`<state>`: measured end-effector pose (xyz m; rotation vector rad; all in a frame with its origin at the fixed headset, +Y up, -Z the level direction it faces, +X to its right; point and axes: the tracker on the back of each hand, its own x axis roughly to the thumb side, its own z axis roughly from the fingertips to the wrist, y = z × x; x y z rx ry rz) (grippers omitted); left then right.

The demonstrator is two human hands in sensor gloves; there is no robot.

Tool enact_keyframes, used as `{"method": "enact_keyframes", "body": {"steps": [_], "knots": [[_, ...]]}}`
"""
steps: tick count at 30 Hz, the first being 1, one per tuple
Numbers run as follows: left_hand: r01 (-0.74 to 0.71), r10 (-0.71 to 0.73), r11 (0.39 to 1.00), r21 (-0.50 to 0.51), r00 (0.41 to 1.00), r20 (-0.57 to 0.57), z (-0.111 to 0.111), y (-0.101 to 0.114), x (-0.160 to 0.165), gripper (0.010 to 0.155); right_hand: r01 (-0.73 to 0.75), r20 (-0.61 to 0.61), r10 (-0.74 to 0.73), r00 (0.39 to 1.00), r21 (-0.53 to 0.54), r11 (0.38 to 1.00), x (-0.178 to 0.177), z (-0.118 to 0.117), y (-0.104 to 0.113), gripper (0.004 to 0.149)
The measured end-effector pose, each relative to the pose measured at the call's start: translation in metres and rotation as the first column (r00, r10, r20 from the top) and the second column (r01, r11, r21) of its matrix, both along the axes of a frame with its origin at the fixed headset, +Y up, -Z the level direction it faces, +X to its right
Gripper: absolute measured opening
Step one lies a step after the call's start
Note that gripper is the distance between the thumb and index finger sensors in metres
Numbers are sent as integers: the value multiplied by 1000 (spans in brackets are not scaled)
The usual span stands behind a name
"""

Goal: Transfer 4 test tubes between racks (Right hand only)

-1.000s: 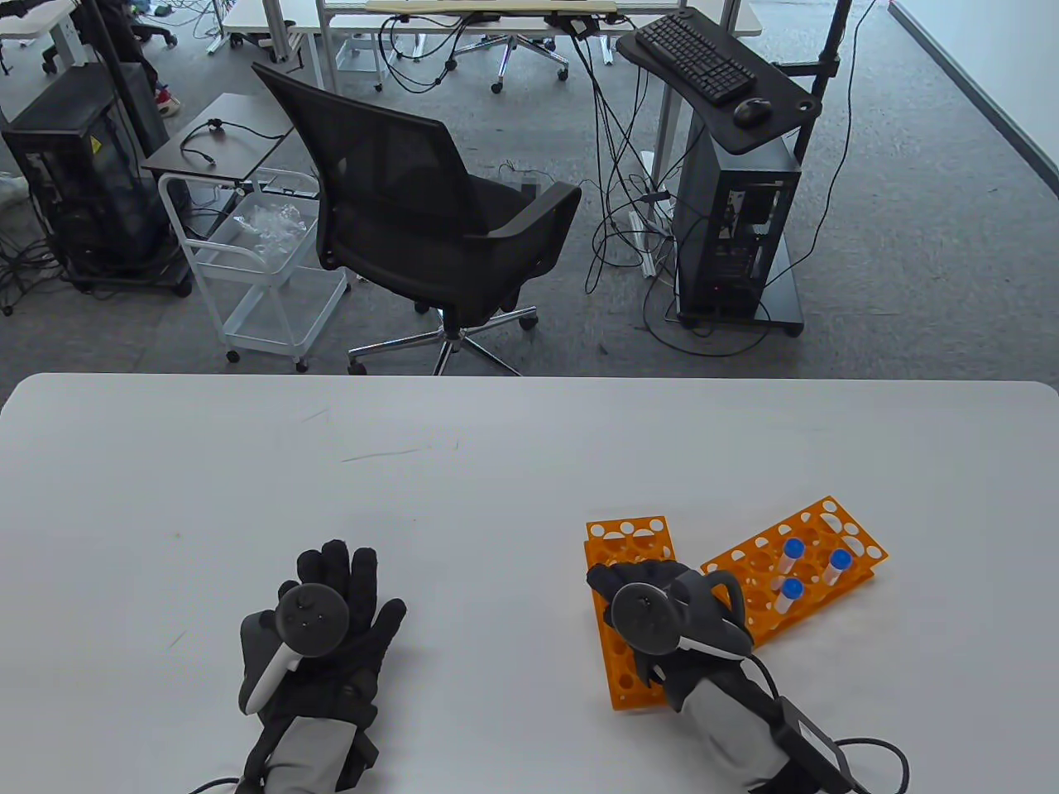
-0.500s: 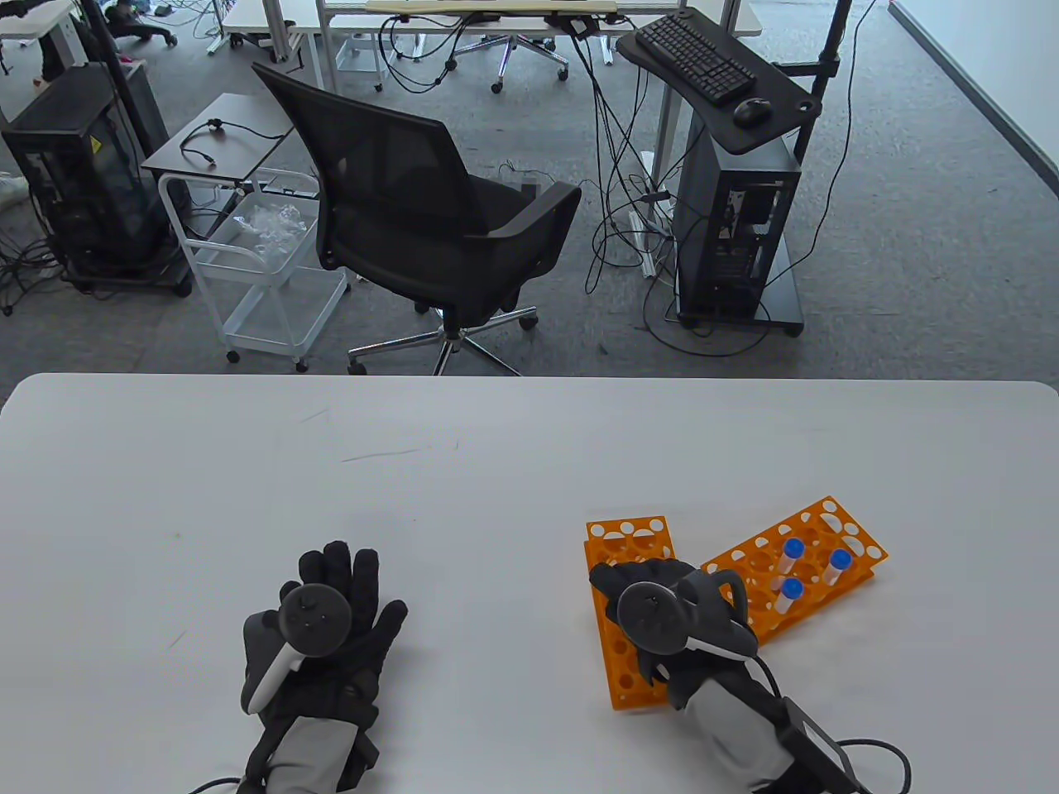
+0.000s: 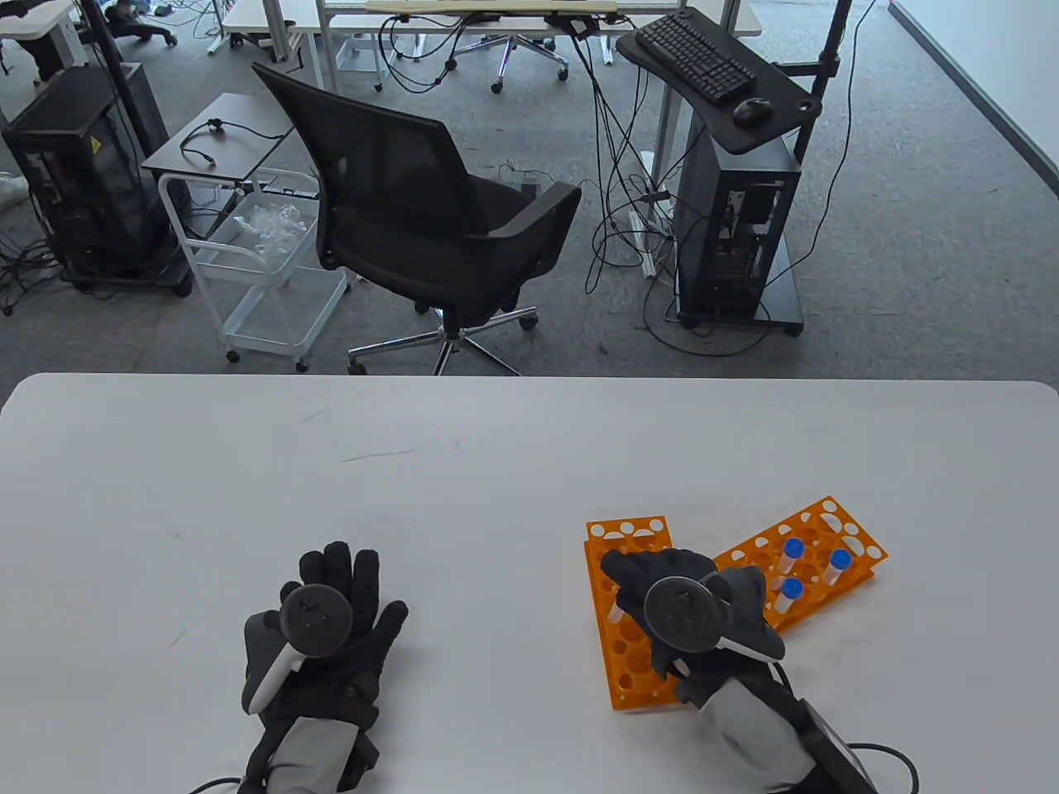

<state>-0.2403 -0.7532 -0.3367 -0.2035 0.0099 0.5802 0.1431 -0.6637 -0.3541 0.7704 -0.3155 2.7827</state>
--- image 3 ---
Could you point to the white wheeled cart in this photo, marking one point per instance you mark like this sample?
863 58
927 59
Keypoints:
265 281

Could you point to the person's left forearm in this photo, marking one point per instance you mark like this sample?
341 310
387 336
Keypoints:
306 757

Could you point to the black keyboard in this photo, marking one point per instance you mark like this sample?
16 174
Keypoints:
695 58

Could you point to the person's right fingers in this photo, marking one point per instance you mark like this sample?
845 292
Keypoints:
654 564

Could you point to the blue capped plastic tube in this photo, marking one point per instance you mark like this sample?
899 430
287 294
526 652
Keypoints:
788 595
839 566
792 554

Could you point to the black metal pole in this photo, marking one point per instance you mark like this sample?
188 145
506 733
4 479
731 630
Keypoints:
116 58
823 58

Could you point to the white desk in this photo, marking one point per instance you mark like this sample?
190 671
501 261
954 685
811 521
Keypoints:
281 21
33 21

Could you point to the chrome chair base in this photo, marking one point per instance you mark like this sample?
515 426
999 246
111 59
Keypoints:
513 51

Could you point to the black computer mouse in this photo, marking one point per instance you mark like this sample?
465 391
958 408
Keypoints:
752 111

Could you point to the white power strip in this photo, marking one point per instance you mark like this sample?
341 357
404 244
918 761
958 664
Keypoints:
644 240

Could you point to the clear plastic bags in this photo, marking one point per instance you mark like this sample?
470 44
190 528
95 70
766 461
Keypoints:
273 225

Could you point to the person's left thumb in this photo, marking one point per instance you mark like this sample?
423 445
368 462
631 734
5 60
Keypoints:
394 624

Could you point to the person's left hand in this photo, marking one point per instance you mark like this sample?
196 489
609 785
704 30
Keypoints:
376 641

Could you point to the black mesh office chair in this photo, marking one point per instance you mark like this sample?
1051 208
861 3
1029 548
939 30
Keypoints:
414 190

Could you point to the black keyboard tray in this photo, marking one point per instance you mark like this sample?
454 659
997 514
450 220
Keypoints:
769 83

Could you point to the black computer case on wheels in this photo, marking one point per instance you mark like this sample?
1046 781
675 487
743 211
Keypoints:
83 190

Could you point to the person's right forearm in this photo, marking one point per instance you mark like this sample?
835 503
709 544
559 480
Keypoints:
745 728

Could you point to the orange tube rack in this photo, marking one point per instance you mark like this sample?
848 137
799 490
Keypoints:
815 529
633 670

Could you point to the person's left little finger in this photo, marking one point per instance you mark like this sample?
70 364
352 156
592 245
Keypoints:
289 590

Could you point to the black computer tower on stand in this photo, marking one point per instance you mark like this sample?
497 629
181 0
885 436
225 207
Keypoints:
736 231

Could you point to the black and white left hand controller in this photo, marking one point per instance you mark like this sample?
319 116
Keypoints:
318 616

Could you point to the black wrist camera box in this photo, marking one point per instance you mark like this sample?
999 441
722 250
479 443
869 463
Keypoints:
831 748

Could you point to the person's right hand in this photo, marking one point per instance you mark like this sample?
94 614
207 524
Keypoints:
749 604

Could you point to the person's left middle finger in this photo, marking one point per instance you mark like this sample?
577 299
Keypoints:
338 564

